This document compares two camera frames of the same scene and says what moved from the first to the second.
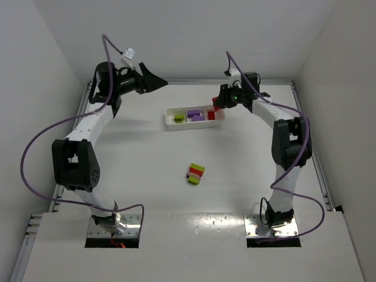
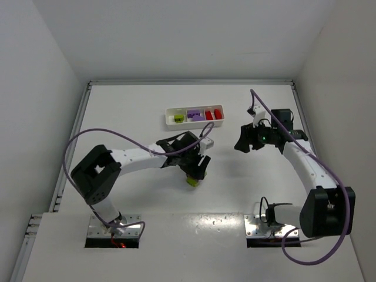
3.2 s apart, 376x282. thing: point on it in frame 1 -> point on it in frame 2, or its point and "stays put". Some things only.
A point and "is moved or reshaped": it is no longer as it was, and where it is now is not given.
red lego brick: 211,115 is moved or reshaped
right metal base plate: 256,225 stays put
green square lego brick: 178,118 stays put
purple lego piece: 195,115 stays put
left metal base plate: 132,221 stays put
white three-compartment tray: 187,117 stays put
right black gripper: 222,97 -> 250,136
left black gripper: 141,81 -> 195,166
